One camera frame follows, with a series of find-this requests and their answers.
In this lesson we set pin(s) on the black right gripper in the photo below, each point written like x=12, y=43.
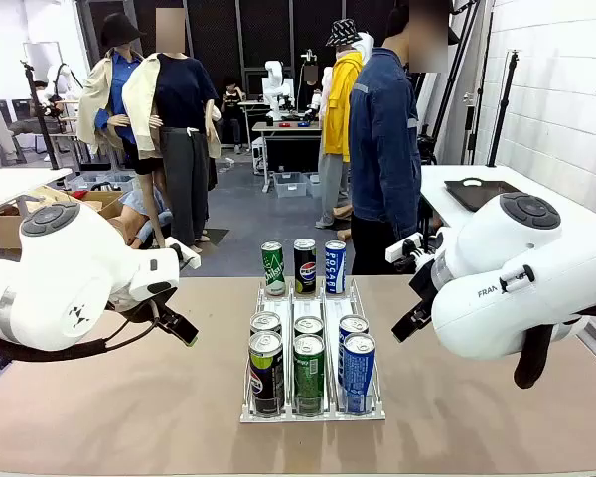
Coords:
x=422, y=290

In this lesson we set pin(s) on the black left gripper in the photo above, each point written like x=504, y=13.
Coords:
x=144, y=305

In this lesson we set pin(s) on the black Pepsi can lime top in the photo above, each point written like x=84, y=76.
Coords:
x=266, y=377

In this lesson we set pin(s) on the black serving tray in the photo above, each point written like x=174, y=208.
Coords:
x=477, y=196

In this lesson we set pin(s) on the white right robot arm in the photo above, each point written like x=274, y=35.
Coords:
x=501, y=308

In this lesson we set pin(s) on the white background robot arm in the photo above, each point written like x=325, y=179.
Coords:
x=276, y=89

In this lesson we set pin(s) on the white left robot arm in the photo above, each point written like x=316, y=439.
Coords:
x=54, y=278

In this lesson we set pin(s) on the person in denim jacket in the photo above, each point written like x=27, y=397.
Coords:
x=382, y=149

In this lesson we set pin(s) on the seated person in black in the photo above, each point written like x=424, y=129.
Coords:
x=232, y=107

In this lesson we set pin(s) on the blue Pocari Sweat can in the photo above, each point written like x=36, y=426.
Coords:
x=359, y=377
x=352, y=324

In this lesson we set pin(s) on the black Pepsi can silver top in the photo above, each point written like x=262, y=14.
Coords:
x=265, y=322

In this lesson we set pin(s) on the blue Pocari display can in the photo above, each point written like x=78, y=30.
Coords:
x=335, y=268

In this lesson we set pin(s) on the green soda can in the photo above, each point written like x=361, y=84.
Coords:
x=309, y=377
x=308, y=325

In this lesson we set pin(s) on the green Chilsung display can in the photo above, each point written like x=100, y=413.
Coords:
x=273, y=270

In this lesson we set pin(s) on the black Pepsi display can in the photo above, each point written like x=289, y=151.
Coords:
x=305, y=268

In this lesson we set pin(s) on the mannequin lying in blue clothes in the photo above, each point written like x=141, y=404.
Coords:
x=139, y=204

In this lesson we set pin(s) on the clear acrylic can rack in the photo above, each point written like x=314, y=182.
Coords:
x=283, y=416

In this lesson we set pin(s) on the white side table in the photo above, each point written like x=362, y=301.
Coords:
x=452, y=174

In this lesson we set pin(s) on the grey plastic floor crate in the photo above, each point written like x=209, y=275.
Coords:
x=290, y=184

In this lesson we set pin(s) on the brown cardboard box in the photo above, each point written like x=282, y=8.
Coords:
x=5, y=228

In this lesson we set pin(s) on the white height-adjustable desk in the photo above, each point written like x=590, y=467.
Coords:
x=15, y=181

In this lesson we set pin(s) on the mannequin in yellow jacket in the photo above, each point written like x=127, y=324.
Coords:
x=340, y=109

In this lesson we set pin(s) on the grey background work table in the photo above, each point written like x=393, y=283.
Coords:
x=288, y=128

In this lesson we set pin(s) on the mannequin in navy tee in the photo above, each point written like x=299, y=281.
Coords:
x=179, y=99

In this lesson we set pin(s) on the black light stand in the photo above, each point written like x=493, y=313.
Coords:
x=501, y=109

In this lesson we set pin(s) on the mannequin with black hat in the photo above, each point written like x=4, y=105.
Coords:
x=116, y=74

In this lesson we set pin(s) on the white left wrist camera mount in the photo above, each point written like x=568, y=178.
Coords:
x=186, y=254

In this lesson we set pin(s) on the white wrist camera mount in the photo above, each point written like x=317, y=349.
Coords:
x=186, y=254
x=402, y=248

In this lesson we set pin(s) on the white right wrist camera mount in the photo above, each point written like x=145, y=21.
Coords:
x=402, y=248

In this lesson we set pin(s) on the black camera tripod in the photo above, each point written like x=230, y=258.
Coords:
x=42, y=119

